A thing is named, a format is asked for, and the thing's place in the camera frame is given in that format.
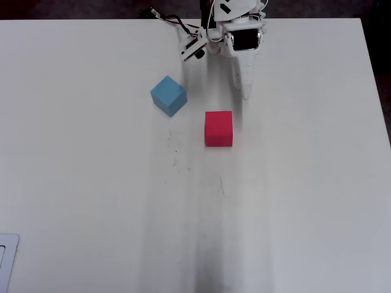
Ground thin white wire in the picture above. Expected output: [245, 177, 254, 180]
[205, 0, 215, 42]

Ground silver laptop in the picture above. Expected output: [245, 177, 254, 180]
[0, 233, 20, 293]

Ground white framed camera module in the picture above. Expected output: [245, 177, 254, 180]
[178, 27, 209, 63]

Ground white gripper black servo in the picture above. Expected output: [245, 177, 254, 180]
[207, 17, 268, 101]

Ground red foam cube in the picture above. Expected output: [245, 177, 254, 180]
[204, 110, 235, 148]

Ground small black circuit board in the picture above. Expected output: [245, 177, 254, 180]
[139, 8, 163, 20]

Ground black camera cable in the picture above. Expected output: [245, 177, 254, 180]
[158, 13, 204, 36]

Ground blue foam cube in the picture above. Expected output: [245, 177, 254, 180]
[150, 75, 188, 118]

